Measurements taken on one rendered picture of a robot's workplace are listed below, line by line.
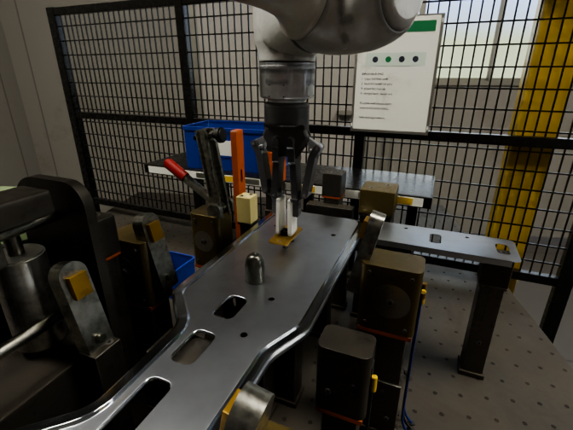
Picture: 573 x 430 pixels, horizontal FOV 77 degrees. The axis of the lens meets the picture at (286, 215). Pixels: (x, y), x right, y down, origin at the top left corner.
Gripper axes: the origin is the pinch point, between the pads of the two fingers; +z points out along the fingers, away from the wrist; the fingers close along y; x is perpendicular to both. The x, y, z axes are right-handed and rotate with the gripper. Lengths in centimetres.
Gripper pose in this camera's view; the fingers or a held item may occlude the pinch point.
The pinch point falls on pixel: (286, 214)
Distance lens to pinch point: 66.5
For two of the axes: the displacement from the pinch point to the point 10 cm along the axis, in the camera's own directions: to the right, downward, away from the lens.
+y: 9.2, 1.5, -3.6
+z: 0.0, 9.3, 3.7
